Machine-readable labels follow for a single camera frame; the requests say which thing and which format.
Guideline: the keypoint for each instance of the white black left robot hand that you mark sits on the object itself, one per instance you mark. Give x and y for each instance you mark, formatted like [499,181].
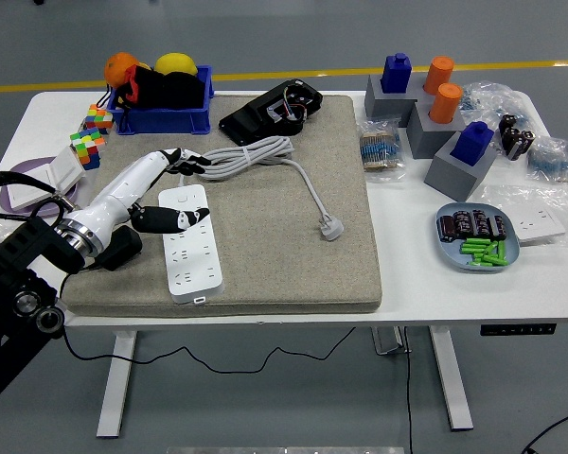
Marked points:
[118,196]

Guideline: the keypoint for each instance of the black plug adapter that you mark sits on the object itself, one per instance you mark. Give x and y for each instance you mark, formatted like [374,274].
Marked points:
[120,247]

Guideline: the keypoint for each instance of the white power strip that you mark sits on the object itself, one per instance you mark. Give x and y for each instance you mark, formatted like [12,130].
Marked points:
[194,269]

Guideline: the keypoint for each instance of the colourful puzzle cube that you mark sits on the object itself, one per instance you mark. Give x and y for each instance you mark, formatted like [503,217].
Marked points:
[87,146]
[99,118]

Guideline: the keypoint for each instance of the blue plastic bin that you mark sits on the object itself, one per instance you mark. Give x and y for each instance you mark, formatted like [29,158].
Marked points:
[161,120]

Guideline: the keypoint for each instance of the purple plate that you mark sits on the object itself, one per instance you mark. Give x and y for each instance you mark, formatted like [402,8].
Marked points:
[23,166]

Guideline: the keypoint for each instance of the black red cloth pouch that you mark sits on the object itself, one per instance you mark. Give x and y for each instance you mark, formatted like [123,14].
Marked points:
[170,92]

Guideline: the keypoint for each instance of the orange fruit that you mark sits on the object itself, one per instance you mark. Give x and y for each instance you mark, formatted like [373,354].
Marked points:
[118,68]

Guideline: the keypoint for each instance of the yellow lemon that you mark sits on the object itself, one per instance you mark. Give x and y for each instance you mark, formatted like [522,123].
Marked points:
[175,64]

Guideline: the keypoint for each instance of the black open electronic device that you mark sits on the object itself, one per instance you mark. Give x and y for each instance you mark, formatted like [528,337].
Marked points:
[251,120]

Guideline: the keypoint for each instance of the grey-brown mat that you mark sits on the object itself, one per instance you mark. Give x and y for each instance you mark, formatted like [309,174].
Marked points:
[274,265]

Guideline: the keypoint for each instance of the white table leg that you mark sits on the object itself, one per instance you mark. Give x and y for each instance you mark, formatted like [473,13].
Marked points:
[449,378]
[118,378]

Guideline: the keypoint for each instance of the clear bag of resistors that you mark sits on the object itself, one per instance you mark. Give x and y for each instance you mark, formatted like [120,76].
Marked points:
[549,158]
[497,101]
[378,151]

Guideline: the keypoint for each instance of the grey block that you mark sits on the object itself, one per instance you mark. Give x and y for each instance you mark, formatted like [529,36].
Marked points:
[383,101]
[426,137]
[449,177]

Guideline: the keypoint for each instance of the blue peg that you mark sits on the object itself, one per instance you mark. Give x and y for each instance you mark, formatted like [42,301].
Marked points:
[472,144]
[395,73]

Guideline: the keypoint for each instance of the grey-blue plate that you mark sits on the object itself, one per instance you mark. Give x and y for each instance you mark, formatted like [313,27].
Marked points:
[449,255]

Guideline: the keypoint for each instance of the orange cylinder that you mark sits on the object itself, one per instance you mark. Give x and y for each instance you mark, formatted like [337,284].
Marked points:
[439,75]
[446,104]

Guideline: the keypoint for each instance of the green cylindrical battery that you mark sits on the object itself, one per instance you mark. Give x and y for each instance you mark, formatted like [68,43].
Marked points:
[480,264]
[491,249]
[496,260]
[475,242]
[473,248]
[502,250]

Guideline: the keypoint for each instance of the clear plastic bag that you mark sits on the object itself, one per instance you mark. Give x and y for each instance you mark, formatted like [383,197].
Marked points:
[497,196]

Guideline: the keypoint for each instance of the bag of black capacitors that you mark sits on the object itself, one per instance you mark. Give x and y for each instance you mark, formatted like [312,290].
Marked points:
[513,137]

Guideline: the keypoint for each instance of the black table control panel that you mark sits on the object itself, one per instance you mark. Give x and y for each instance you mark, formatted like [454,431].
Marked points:
[518,329]

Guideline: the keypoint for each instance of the white wall switch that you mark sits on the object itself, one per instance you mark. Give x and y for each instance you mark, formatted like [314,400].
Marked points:
[66,168]
[28,197]

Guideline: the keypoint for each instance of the metal bracket under table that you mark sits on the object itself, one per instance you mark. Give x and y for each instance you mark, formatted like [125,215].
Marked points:
[388,340]

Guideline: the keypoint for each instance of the white wall socket panel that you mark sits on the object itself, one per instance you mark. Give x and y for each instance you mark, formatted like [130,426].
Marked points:
[539,224]

